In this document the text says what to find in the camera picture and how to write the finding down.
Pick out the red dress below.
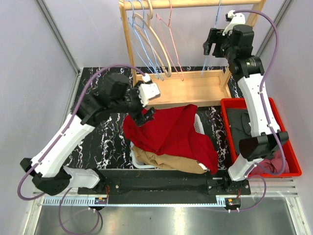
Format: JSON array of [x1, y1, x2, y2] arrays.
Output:
[[123, 104, 219, 174]]

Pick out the blue hanger of red dress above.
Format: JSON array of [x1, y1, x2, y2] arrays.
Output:
[[200, 0, 223, 77]]

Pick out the black marble mat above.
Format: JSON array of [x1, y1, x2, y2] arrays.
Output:
[[64, 67, 243, 169]]

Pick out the beige wooden hanger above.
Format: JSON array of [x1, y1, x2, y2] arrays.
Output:
[[133, 0, 172, 78]]

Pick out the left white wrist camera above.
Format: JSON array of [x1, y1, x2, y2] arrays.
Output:
[[138, 83, 160, 108]]

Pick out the tan and white garment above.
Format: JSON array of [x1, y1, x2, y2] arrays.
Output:
[[131, 146, 208, 174]]

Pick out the dark striped shirt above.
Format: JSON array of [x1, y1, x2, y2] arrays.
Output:
[[226, 108, 251, 155]]

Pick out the red plastic bin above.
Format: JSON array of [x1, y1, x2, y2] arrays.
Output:
[[221, 97, 302, 178]]

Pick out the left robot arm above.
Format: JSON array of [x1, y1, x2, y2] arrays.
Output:
[[20, 73, 160, 196]]

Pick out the pink garment in bin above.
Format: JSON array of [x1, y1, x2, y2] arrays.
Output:
[[249, 150, 283, 175]]

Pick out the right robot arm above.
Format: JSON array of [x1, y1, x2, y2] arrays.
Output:
[[203, 24, 289, 194]]

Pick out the white plastic laundry basket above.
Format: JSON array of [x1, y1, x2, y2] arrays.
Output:
[[130, 114, 205, 169]]

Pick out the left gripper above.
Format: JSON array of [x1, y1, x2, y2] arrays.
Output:
[[111, 80, 156, 125]]

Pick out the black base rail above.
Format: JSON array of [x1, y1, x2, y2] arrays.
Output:
[[77, 168, 252, 205]]

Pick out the pink wire hanger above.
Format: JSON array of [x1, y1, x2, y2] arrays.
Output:
[[156, 0, 184, 81]]

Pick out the light blue wire hanger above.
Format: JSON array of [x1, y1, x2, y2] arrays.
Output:
[[128, 0, 158, 79]]

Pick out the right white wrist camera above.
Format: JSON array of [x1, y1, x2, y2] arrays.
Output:
[[223, 10, 246, 36]]

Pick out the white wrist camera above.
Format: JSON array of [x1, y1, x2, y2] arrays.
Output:
[[223, 10, 246, 36], [138, 83, 160, 108]]

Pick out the blue hanger of lemon skirt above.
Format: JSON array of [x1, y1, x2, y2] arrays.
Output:
[[138, 0, 164, 81]]

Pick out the wooden clothes rack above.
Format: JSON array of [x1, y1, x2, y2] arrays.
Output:
[[118, 0, 267, 110]]

